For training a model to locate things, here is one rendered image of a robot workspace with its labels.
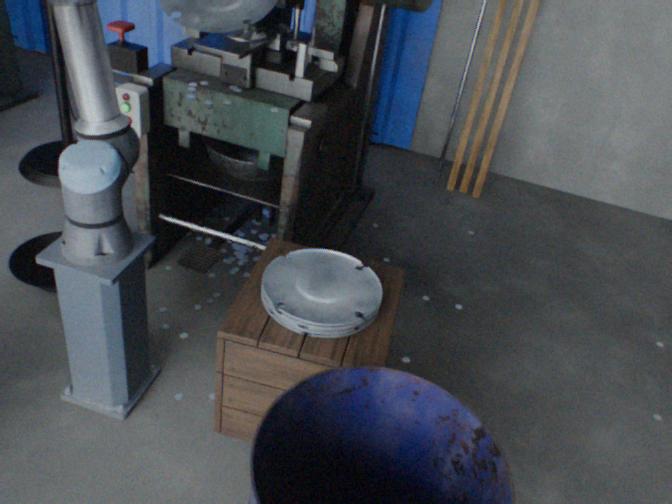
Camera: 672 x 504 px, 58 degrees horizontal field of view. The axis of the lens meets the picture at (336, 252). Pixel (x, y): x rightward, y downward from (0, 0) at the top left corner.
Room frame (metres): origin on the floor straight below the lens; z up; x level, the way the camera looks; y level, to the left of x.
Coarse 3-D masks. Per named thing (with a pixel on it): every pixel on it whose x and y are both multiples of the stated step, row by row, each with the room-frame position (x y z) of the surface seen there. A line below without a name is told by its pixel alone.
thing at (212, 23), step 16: (160, 0) 1.45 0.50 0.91; (176, 0) 1.47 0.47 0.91; (192, 0) 1.48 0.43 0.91; (208, 0) 1.51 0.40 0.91; (224, 0) 1.52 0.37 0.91; (240, 0) 1.54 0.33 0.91; (256, 0) 1.55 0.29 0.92; (272, 0) 1.56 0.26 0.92; (192, 16) 1.51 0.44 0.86; (208, 16) 1.53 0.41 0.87; (224, 16) 1.55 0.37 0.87; (240, 16) 1.56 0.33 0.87; (256, 16) 1.58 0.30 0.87; (208, 32) 1.57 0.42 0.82
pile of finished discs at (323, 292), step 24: (288, 264) 1.22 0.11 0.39; (312, 264) 1.24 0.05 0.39; (336, 264) 1.25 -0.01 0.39; (360, 264) 1.27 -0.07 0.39; (264, 288) 1.11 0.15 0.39; (288, 288) 1.13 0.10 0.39; (312, 288) 1.13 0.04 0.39; (336, 288) 1.15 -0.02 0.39; (360, 288) 1.17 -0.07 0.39; (288, 312) 1.04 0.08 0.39; (312, 312) 1.05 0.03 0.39; (336, 312) 1.07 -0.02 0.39; (360, 312) 1.09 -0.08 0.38; (312, 336) 1.01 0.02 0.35; (336, 336) 1.02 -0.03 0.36
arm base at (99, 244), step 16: (80, 224) 1.03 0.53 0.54; (96, 224) 1.03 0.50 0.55; (112, 224) 1.05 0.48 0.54; (64, 240) 1.05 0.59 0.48; (80, 240) 1.02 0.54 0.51; (96, 240) 1.03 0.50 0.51; (112, 240) 1.04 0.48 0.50; (128, 240) 1.08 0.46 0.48; (80, 256) 1.01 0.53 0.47; (96, 256) 1.01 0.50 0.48; (112, 256) 1.03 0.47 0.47
